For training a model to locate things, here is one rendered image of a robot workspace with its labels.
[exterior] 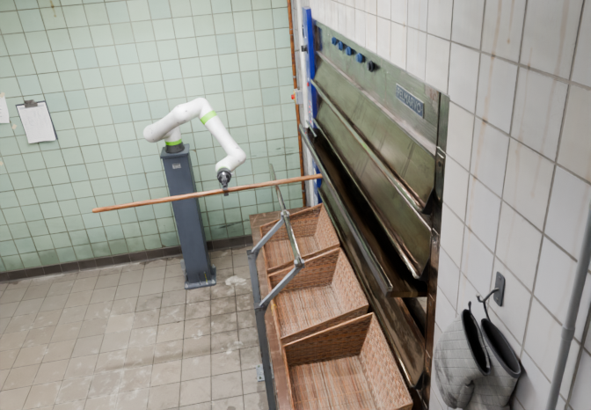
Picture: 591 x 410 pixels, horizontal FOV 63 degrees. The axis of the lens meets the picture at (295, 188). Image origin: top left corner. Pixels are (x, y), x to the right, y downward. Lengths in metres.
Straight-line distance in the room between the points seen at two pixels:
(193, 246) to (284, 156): 1.11
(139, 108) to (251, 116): 0.91
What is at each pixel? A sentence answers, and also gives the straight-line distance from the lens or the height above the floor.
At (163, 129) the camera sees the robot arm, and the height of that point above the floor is 1.46.
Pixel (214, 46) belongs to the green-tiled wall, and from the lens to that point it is 4.01.
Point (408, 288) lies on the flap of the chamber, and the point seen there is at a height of 1.40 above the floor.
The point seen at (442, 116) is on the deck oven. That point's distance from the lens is 1.43.
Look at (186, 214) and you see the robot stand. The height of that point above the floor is 0.69.
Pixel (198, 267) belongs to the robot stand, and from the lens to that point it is 4.16.
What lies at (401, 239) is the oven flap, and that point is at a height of 1.48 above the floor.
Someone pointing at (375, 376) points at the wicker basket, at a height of 0.66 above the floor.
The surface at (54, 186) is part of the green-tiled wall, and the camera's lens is 4.55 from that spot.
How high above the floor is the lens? 2.49
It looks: 26 degrees down
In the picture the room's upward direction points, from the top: 5 degrees counter-clockwise
